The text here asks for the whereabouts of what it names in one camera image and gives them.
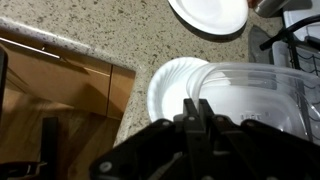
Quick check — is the clear plastic bowl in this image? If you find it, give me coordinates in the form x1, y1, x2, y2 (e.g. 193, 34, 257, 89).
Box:
185, 62, 320, 143

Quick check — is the black wire dish rack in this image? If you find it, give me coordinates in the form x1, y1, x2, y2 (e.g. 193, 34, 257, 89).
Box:
259, 14, 320, 143

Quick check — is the wooden base cabinet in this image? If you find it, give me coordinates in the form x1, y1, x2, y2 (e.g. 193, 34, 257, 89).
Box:
0, 34, 137, 121

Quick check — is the pale plastic lid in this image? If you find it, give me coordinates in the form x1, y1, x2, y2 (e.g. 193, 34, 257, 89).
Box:
282, 8, 320, 43

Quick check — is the black robot stand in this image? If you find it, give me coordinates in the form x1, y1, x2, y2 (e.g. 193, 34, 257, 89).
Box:
0, 46, 61, 180

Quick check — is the stainless steel tumbler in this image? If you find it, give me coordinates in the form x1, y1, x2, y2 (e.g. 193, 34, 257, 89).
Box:
253, 0, 292, 18

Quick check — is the white bowl on counter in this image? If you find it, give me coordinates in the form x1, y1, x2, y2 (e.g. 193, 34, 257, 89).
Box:
146, 56, 231, 124

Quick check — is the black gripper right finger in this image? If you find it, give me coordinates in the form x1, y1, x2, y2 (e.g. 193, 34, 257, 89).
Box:
198, 98, 241, 158

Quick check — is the metal drawer handle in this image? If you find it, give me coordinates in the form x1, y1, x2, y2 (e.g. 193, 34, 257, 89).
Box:
0, 36, 62, 60

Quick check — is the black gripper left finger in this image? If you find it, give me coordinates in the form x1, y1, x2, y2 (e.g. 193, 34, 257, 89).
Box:
173, 98, 205, 158

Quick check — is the flat white plate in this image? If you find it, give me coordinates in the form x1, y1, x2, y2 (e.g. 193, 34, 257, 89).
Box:
167, 0, 250, 36

